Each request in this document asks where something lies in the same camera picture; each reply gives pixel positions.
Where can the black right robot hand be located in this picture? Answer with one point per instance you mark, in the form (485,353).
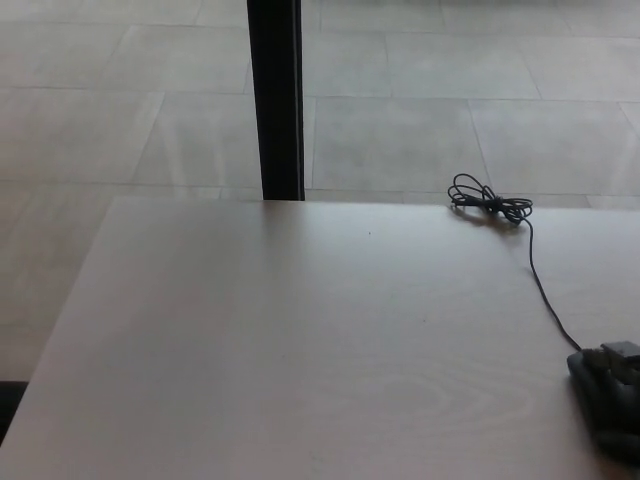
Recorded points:
(622,367)

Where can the black vertical post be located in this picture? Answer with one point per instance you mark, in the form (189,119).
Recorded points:
(277,100)

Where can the black computer mouse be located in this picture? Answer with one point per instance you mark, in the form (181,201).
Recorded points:
(586,397)

